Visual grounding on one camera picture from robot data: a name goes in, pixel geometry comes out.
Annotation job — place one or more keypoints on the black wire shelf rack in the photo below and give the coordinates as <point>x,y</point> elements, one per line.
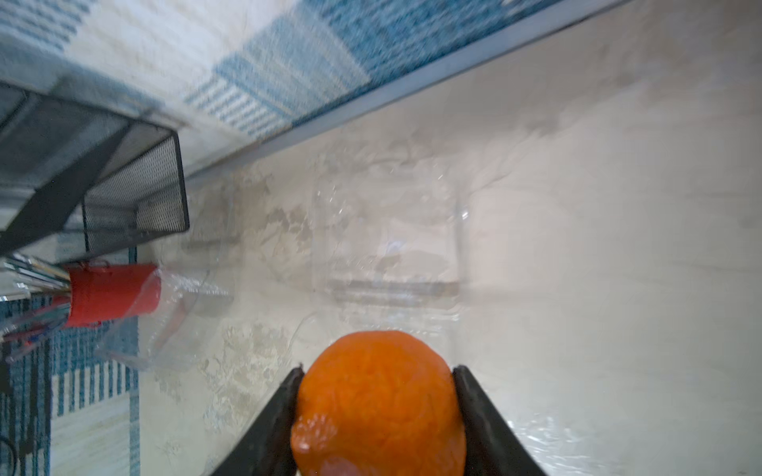
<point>83,180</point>

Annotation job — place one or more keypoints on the orange container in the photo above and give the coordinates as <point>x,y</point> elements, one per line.
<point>378,402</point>

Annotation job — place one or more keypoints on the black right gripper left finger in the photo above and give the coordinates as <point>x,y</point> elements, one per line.
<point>265,448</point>

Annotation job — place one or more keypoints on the red cup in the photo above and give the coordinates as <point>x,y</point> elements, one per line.
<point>108,293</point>

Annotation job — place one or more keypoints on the clear clamshell container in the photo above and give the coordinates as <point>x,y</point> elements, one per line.
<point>192,302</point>
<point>388,243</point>

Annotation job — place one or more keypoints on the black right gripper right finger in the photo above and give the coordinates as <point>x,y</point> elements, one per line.
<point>492,448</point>

